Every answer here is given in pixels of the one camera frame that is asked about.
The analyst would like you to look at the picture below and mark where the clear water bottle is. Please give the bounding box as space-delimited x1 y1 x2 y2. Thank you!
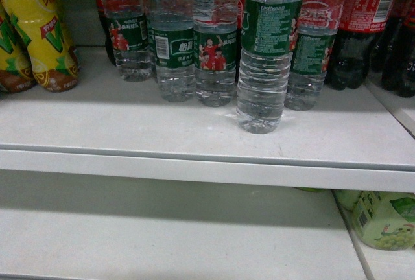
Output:
237 0 302 134

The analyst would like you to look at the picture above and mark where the water bottle barcode label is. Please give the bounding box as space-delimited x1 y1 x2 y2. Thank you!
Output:
147 0 195 102

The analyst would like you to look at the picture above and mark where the water bottle athletes label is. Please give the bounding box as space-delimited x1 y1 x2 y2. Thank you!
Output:
193 0 238 107

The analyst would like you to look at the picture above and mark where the water bottle far left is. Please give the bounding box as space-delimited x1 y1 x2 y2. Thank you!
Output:
102 0 152 82

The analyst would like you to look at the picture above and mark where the water bottle right rear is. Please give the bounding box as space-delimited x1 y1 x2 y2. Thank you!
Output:
285 0 344 111

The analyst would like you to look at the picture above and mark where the white lower shelf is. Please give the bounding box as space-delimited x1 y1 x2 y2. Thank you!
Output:
0 207 415 280

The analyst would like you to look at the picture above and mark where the yellow lemon tea bottle left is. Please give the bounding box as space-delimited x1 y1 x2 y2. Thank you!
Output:
1 5 36 93

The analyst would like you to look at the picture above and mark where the yellow lemon tea bottle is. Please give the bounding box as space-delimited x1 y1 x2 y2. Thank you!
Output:
1 5 36 93
1 0 78 93

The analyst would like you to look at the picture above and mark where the cola bottle far right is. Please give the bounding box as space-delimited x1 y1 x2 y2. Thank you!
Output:
381 0 414 97

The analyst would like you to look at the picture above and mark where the green grape juice bottle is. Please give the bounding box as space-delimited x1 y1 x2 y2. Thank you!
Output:
334 189 414 251

